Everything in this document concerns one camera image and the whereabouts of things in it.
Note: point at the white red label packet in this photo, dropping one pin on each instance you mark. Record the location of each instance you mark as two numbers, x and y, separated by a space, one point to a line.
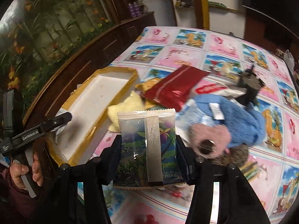
221 89

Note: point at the yellow rimmed white tray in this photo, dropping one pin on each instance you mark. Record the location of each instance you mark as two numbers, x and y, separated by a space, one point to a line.
88 106

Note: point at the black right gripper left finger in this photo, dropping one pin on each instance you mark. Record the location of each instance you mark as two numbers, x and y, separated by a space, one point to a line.
100 171

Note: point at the red foil pouch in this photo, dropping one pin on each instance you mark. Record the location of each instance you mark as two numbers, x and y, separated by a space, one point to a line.
173 91

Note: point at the blue knitted cloth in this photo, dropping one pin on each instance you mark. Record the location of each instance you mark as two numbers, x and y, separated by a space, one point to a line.
246 125

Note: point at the person's left hand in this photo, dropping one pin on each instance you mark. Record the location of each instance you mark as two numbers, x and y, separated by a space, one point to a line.
17 170

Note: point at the yellow fluffy towel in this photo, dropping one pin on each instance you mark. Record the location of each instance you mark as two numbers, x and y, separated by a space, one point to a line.
132 103

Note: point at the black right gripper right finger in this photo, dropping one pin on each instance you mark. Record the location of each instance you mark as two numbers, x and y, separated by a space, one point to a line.
197 172

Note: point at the patterned plastic tablecloth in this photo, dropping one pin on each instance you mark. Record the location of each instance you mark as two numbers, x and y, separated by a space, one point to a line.
272 166

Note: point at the yellow snack packet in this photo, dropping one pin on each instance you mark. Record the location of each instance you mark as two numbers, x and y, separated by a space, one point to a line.
145 86

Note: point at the black small gadget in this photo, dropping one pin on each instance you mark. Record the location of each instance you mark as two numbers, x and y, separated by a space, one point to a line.
249 80

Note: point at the tropical print foil sachet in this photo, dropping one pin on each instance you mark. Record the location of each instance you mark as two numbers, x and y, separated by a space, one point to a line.
148 150

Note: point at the white plastic bag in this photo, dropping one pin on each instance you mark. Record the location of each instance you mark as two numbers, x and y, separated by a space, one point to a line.
289 60

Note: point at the purple bottles on cabinet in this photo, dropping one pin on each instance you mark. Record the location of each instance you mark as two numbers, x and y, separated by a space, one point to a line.
134 10

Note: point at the brown knitted item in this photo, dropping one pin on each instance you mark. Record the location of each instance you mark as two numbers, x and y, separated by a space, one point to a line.
237 155

